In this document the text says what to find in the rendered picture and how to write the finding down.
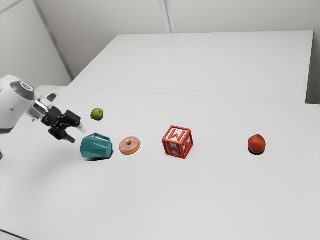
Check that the pink frosted donut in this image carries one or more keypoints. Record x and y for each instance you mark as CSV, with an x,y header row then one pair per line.
x,y
129,145

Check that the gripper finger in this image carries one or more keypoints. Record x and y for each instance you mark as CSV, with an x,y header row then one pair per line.
x,y
73,120
61,135

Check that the red letter block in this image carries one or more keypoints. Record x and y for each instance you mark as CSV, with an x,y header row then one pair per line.
x,y
177,141

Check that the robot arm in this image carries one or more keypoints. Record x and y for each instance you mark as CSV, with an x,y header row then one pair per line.
x,y
15,102

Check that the green pear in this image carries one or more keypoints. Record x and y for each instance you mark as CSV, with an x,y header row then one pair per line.
x,y
97,114

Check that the red apple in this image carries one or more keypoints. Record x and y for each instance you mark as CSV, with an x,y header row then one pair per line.
x,y
256,143

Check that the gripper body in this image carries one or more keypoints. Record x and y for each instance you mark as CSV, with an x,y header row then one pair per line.
x,y
53,118

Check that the teal faceted mug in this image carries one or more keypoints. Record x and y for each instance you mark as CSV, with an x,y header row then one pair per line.
x,y
96,146

